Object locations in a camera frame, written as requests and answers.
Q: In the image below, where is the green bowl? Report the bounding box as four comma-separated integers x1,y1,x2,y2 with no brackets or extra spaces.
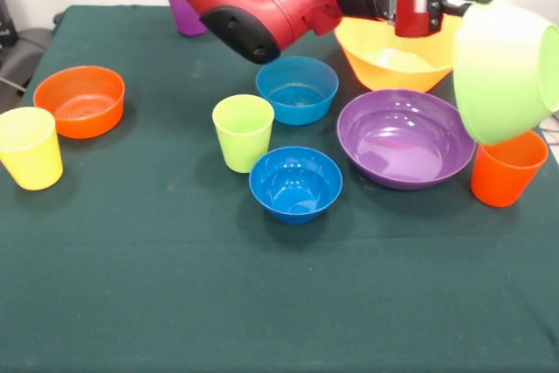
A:
452,2,559,147

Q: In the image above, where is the large yellow-orange bowl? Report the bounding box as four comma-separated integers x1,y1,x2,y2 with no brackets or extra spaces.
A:
334,14,464,93

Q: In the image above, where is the purple bowl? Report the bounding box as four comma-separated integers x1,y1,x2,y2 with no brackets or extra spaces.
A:
336,88,477,191

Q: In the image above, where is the orange cup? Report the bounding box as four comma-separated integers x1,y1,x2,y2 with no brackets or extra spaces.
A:
470,130,549,209

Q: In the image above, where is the light blue bowl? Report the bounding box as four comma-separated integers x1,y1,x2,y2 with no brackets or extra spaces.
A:
255,56,340,126

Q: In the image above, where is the dark blue bowl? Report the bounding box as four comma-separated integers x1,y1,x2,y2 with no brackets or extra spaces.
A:
248,146,344,226

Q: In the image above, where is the green cup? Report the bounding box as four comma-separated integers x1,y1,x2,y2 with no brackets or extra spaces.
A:
211,93,276,175

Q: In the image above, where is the purple cup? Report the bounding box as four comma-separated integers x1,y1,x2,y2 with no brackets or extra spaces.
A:
163,0,209,38

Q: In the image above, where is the dark green tablecloth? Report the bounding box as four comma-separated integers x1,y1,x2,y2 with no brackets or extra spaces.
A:
0,4,559,373

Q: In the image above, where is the orange bowl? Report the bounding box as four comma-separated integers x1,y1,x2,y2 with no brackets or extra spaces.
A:
32,65,127,140

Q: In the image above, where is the yellow cup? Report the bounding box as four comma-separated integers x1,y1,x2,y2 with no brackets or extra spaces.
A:
0,106,64,192

